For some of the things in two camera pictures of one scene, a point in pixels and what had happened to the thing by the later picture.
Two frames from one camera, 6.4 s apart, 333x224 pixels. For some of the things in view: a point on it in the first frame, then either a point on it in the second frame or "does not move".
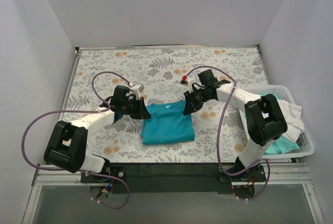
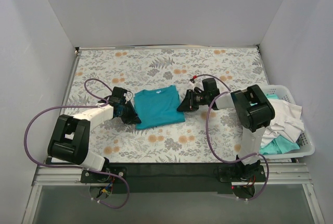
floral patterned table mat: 220,127 does not move
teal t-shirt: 168,124 -> 157,107
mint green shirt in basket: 279,145 does not move
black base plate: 174,178 does not move
